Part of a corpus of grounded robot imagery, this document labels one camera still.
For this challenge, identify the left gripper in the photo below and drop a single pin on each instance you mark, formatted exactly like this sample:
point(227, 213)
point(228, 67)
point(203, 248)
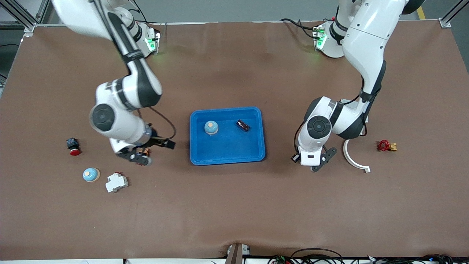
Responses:
point(292, 158)

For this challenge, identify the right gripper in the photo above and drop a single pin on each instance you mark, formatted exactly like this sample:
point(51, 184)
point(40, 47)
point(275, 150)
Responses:
point(157, 139)

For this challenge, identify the blue dome call bell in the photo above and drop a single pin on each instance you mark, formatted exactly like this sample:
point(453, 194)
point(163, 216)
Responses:
point(211, 127)
point(91, 175)

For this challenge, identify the dark brown cylindrical capacitor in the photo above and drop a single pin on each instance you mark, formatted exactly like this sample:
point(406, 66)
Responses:
point(243, 125)

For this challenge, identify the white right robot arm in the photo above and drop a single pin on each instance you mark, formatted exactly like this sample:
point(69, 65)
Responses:
point(117, 121)

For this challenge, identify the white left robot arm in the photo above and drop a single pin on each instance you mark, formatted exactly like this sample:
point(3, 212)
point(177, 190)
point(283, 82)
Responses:
point(366, 40)

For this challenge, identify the white circuit breaker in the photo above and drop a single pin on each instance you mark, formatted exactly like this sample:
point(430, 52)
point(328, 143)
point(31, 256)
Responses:
point(116, 182)

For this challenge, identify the grey metal box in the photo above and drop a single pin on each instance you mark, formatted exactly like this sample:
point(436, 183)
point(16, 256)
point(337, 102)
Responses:
point(351, 102)

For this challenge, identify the red mushroom push button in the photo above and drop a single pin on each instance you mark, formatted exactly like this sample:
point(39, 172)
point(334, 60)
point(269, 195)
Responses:
point(72, 143)

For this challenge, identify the blue plastic tray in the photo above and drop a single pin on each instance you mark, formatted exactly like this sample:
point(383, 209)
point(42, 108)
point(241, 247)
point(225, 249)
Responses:
point(227, 146)

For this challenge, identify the white curved plastic bracket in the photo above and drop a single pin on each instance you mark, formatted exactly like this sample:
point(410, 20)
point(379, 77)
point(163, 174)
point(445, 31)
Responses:
point(351, 161)

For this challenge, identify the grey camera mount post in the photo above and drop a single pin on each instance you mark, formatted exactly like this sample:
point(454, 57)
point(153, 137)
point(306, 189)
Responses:
point(236, 255)

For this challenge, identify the aluminium frame profile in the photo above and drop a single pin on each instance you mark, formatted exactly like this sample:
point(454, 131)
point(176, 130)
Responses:
point(445, 22)
point(29, 27)

